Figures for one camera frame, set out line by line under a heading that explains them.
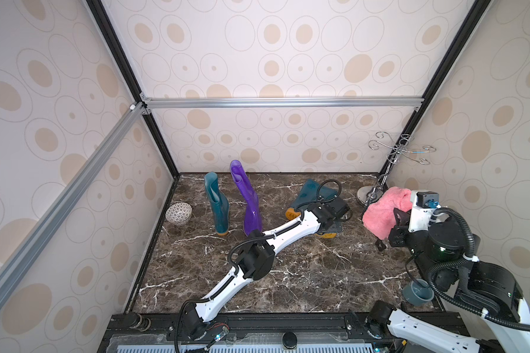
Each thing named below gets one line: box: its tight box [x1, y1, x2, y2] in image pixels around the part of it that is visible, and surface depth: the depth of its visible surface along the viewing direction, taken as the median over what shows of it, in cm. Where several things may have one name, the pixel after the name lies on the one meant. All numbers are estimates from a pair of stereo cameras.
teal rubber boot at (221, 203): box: [203, 171, 230, 236], surface depth 85 cm
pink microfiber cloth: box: [362, 186, 413, 241], surface depth 60 cm
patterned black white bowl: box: [164, 201, 193, 223], surface depth 102 cm
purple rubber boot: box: [229, 159, 262, 237], surface depth 96 cm
